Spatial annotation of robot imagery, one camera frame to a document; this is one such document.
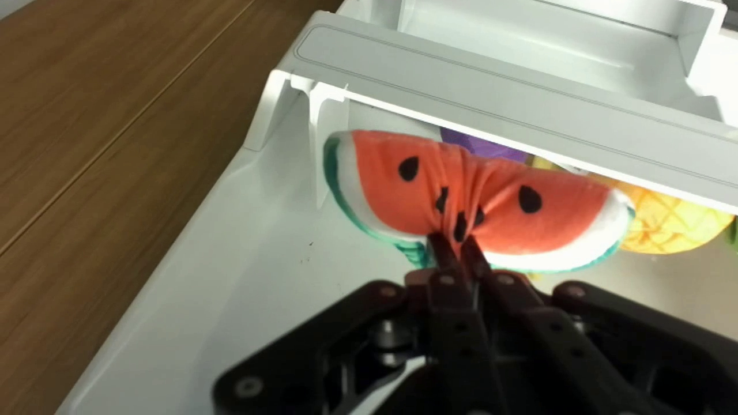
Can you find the white refrigerator door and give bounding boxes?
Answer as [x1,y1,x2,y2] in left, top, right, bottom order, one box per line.
[56,0,738,415]

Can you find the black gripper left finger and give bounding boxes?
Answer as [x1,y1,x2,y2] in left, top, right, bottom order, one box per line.
[210,228,495,415]

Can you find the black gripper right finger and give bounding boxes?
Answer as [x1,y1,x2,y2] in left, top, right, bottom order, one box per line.
[458,234,738,415]

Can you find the translucent white shelf divider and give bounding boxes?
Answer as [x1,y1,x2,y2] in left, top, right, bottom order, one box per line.
[307,78,365,211]

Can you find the purple eggplant plush toy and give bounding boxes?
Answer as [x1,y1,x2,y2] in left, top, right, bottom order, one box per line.
[437,125,534,165]

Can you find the yellow banana plush toy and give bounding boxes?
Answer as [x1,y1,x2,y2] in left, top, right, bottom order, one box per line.
[528,151,595,179]

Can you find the watermelon slice plush toy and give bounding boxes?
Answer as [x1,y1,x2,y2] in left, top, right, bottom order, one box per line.
[319,126,638,277]

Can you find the pineapple plush toy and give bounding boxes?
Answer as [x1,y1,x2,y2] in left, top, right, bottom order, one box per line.
[608,176,738,257]

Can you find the white door shelf with divider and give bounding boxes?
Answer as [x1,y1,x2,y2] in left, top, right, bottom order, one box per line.
[255,9,738,218]

